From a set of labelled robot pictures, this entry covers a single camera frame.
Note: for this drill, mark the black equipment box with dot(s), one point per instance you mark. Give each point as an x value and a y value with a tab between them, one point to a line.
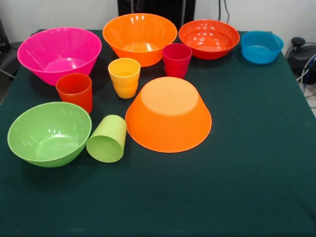
3	37

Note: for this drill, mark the orange plastic bowl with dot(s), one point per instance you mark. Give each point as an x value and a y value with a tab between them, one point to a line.
168	123
138	29

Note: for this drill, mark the green plastic cup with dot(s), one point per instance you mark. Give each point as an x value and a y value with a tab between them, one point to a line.
106	148

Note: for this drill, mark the black cabinet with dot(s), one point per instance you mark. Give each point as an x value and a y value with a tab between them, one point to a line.
160	8

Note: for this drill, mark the dark green table cloth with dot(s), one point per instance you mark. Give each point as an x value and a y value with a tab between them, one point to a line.
158	192

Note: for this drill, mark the blue plastic bowl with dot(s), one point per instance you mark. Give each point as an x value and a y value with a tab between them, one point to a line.
259	55

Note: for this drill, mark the red plastic cup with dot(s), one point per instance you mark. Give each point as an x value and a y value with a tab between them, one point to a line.
74	93

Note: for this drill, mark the red-orange plastic bowl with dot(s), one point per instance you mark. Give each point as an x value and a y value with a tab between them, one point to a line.
209	34

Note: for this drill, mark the green plastic bowl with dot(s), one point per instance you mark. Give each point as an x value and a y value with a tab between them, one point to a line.
49	133

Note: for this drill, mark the magenta plastic cup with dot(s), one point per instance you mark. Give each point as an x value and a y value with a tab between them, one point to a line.
176	64

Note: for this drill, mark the pink plastic bowl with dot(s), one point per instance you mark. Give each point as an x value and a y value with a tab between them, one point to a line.
37	49

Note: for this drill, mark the yellow plastic cup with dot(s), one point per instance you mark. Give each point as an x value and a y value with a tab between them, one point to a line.
124	84

